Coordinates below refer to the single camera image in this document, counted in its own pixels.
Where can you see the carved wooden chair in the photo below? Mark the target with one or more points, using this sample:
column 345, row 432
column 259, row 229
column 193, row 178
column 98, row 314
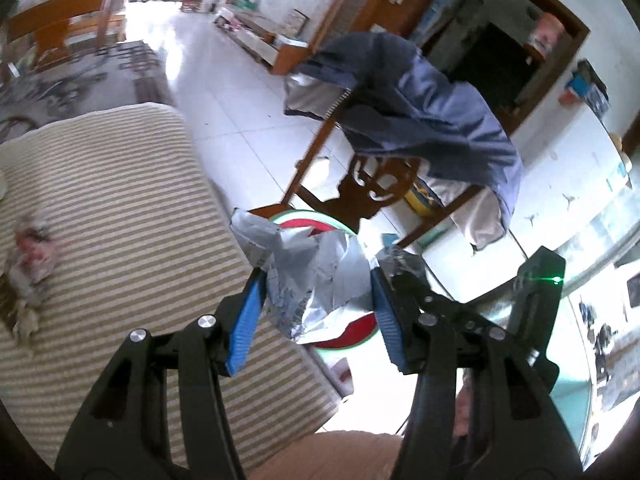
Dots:
column 375, row 185

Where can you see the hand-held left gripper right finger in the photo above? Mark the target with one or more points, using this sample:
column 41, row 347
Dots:
column 390, row 325

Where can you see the grey patterned blanket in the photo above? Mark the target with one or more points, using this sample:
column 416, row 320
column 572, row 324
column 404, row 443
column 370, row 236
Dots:
column 75, row 85

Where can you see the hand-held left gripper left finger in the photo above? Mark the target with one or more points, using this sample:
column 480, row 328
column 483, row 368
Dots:
column 245, row 325

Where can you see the red bin with green rim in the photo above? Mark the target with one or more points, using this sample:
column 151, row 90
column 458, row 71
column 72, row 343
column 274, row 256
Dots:
column 350, row 335

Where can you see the small black framed picture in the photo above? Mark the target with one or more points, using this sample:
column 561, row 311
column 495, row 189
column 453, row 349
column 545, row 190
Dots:
column 298, row 20

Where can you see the silver foil wrapper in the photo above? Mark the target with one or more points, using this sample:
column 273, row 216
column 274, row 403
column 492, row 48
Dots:
column 315, row 280

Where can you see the wooden bench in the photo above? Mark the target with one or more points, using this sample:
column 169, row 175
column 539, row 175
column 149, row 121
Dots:
column 60, row 15

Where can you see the red white crumpled wrapper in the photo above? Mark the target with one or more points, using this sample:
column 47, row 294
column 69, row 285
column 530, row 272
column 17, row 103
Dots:
column 35, row 255

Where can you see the green white striped mat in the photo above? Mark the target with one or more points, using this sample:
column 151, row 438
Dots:
column 125, row 210

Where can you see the blue printed carton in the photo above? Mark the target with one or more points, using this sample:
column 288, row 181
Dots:
column 587, row 85

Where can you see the blue padded jacket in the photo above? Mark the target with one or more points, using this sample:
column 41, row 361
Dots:
column 415, row 110

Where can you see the low television cabinet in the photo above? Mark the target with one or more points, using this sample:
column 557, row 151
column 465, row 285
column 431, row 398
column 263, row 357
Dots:
column 260, row 40

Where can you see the orange round container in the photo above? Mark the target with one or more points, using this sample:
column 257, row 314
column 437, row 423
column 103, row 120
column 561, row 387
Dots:
column 547, row 32

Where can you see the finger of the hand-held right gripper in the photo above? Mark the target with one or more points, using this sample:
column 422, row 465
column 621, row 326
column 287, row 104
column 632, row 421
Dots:
column 431, row 304

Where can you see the pile of crumpled wrappers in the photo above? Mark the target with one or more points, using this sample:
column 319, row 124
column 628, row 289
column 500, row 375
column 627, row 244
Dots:
column 20, row 305

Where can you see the yellow box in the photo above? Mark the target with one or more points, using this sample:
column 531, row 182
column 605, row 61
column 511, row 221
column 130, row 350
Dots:
column 422, row 200

